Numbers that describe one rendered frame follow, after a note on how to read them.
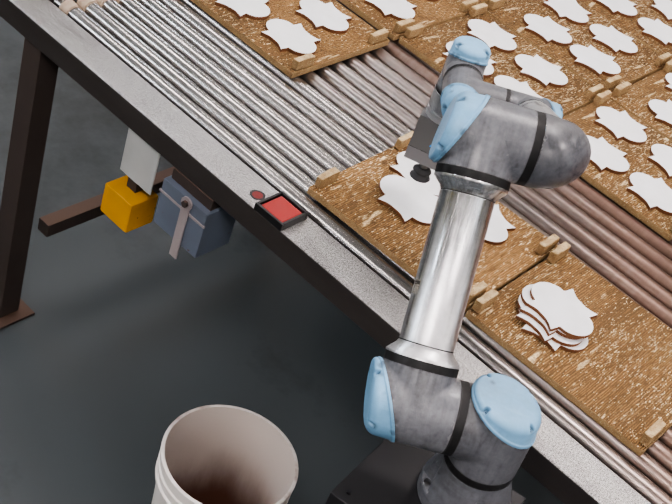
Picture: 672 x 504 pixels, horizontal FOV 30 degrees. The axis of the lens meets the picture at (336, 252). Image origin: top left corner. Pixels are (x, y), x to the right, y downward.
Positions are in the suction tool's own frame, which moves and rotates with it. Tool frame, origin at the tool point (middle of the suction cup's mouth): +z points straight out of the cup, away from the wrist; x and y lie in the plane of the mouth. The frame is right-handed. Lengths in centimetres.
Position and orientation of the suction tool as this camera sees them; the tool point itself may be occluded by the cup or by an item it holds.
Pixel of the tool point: (419, 176)
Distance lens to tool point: 253.0
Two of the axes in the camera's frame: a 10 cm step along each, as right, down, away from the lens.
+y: -9.0, -4.2, 1.0
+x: -3.3, 5.3, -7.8
